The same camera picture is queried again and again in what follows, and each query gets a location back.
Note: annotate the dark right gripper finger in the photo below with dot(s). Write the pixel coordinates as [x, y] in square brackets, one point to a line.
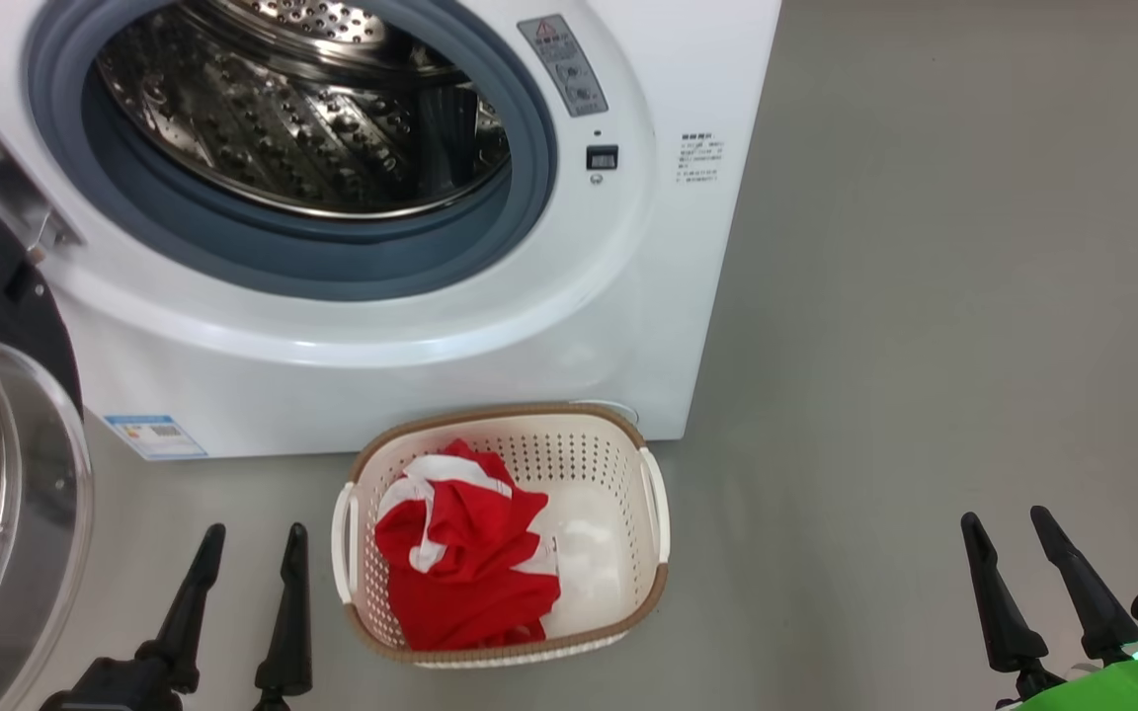
[1097, 612]
[1004, 622]

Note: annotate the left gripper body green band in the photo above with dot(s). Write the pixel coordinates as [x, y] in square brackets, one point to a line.
[273, 703]

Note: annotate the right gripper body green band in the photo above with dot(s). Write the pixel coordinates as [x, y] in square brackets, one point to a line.
[1122, 691]

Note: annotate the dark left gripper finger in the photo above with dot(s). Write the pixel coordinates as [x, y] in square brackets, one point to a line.
[290, 632]
[189, 622]

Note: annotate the red and white garment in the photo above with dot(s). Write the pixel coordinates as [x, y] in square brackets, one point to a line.
[470, 583]

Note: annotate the cream basket with brown rim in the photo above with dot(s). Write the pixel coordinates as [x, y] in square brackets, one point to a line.
[618, 464]

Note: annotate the white front-load washing machine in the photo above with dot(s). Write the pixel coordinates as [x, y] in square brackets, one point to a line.
[579, 316]

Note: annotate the blue energy label sticker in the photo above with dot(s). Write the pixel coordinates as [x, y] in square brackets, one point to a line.
[156, 437]

